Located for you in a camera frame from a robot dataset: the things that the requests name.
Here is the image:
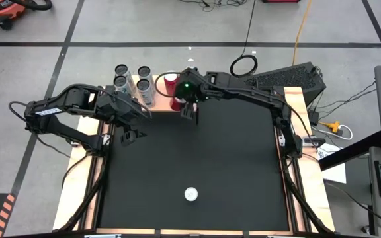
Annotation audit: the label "black vacuum hose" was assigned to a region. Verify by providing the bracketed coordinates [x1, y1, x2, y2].
[10, 0, 53, 11]

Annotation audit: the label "white Celsius can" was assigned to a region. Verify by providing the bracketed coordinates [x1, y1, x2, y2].
[136, 78, 157, 108]

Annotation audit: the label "silver Celsius can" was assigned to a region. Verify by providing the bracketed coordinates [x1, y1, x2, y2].
[112, 75, 137, 97]

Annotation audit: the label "short red soda can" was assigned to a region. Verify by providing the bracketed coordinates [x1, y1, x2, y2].
[169, 95, 187, 112]

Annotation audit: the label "black power adapter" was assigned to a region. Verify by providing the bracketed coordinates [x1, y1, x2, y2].
[307, 110, 321, 127]

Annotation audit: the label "white cable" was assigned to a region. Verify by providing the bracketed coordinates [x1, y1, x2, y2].
[312, 124, 354, 141]

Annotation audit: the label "black beam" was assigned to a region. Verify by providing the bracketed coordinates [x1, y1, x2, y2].
[318, 130, 381, 172]

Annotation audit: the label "wooden shelf black frame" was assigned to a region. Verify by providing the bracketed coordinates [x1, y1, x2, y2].
[106, 70, 200, 126]

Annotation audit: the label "black table mat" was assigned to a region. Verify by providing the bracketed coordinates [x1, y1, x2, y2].
[97, 87, 290, 232]

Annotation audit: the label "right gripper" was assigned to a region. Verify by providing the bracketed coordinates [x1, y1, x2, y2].
[173, 67, 212, 121]

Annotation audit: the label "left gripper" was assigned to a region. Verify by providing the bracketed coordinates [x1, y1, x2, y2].
[96, 89, 152, 147]

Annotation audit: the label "Red Bull Sugarfree can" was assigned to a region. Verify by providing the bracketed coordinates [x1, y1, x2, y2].
[183, 186, 199, 203]

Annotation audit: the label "white paper sheet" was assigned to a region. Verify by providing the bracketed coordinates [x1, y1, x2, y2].
[315, 141, 347, 185]

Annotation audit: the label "black coiled cable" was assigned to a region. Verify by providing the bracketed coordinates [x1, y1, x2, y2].
[228, 0, 259, 79]

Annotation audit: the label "black frame strut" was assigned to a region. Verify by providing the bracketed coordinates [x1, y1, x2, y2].
[50, 155, 109, 238]
[281, 165, 335, 236]

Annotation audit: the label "tall red Coca-Cola can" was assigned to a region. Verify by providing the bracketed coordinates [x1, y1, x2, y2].
[163, 71, 180, 97]

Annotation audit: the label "tangled black cables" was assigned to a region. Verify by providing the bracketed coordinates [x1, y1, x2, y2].
[177, 0, 248, 13]

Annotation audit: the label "black computer tower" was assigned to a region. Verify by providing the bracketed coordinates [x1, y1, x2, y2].
[235, 61, 327, 107]

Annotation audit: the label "Celsius Tropical Vibe can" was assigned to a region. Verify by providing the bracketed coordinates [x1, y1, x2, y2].
[137, 65, 155, 87]

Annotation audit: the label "orange power splitter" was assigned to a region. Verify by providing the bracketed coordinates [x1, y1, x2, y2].
[318, 120, 344, 137]

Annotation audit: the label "yellow extension cable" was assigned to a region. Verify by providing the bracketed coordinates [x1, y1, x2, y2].
[291, 0, 312, 66]

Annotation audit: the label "Celsius Peach Vibe can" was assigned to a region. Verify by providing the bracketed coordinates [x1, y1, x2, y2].
[114, 64, 132, 83]

